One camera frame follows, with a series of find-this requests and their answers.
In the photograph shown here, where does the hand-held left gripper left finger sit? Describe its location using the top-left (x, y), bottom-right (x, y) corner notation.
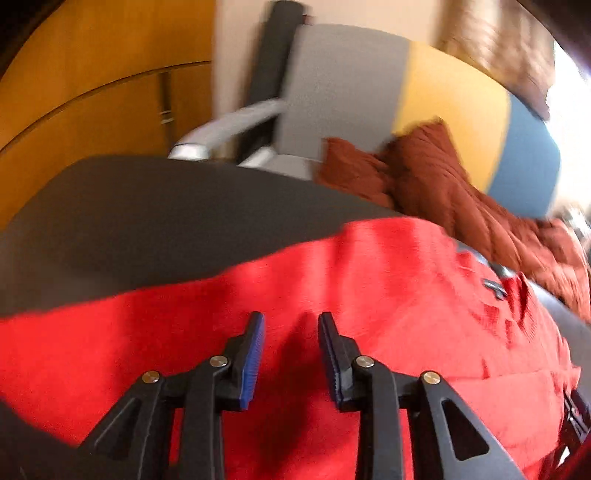
top-left (78, 311), bottom-right (266, 480)

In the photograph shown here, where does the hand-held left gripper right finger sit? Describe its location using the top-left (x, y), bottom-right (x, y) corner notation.
top-left (318, 311), bottom-right (527, 480)

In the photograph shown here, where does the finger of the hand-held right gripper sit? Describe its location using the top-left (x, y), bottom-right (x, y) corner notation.
top-left (558, 389), bottom-right (591, 466)

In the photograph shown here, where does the red knit sweater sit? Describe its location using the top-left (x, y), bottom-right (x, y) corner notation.
top-left (0, 217), bottom-right (583, 480)

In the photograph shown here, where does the rust quilted jacket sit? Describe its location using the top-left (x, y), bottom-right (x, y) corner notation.
top-left (316, 119), bottom-right (591, 324)

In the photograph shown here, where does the grey yellow blue chair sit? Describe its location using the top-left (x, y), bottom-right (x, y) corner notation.
top-left (168, 0), bottom-right (563, 220)

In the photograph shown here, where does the bright window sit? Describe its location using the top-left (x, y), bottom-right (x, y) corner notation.
top-left (545, 41), bottom-right (591, 151)

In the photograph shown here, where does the wooden wardrobe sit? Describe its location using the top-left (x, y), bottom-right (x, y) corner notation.
top-left (0, 0), bottom-right (218, 232)

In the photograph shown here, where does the beige patterned curtain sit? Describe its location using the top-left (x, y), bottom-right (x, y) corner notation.
top-left (436, 0), bottom-right (556, 121)

